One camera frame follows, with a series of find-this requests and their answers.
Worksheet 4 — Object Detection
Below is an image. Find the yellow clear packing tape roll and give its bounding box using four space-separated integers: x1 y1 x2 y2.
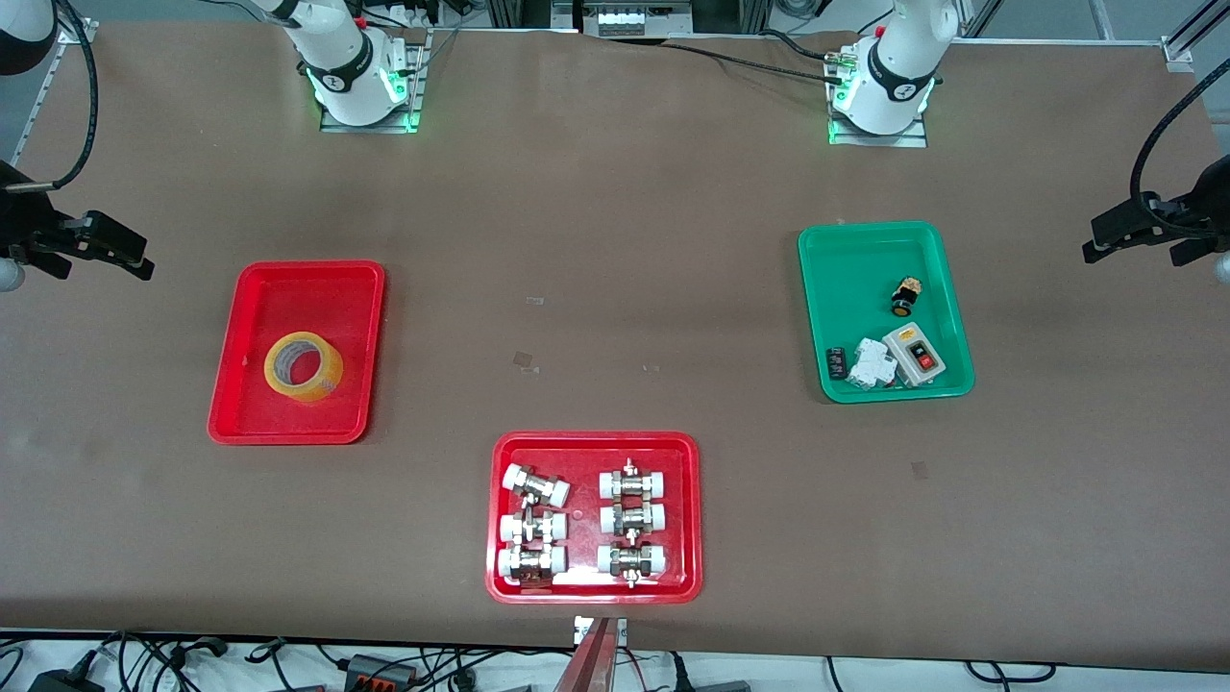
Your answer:
264 332 345 405

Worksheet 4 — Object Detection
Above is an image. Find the red plastic tray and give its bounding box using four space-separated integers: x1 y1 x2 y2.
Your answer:
208 260 387 446
485 431 703 606

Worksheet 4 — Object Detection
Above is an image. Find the green plastic tray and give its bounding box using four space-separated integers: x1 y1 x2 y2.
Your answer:
798 222 976 404

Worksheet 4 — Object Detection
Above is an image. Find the white circuit breaker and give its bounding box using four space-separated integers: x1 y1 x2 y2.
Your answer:
846 338 899 390

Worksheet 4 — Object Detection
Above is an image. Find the black power adapter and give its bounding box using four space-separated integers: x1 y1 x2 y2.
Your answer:
27 668 105 692

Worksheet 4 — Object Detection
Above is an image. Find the brass fitting with white caps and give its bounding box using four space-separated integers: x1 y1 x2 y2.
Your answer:
599 459 669 501
596 540 667 587
599 500 667 535
502 463 571 508
497 544 568 585
500 509 568 547

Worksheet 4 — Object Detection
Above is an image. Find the black orange power strip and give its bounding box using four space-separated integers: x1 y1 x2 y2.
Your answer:
341 654 421 689

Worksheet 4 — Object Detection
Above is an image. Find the white terminal block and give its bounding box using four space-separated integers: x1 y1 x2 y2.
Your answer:
594 0 695 37

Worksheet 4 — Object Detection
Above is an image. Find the reddish aluminium profile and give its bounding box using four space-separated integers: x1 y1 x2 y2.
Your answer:
553 620 618 692

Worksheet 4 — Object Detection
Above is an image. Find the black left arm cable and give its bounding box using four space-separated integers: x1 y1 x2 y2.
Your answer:
1132 58 1230 236

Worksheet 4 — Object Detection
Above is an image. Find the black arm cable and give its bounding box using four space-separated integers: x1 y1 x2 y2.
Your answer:
5 0 99 191
1132 58 1230 236

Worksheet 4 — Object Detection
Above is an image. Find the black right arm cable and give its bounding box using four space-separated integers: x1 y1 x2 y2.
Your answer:
5 0 99 191

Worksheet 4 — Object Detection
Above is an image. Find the aluminium frame profile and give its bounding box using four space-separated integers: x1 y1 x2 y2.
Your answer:
1161 0 1230 70
14 19 97 164

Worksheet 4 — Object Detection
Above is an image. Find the grey switch box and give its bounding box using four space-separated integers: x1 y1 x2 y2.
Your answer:
881 324 948 387

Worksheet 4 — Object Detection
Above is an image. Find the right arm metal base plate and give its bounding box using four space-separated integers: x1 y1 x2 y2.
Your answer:
320 29 431 134

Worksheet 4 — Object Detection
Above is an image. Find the black cable on table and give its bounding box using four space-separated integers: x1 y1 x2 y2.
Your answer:
661 40 839 84
757 29 843 64

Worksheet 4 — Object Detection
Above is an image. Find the black cable loop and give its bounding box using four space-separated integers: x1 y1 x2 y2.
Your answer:
966 659 1058 685

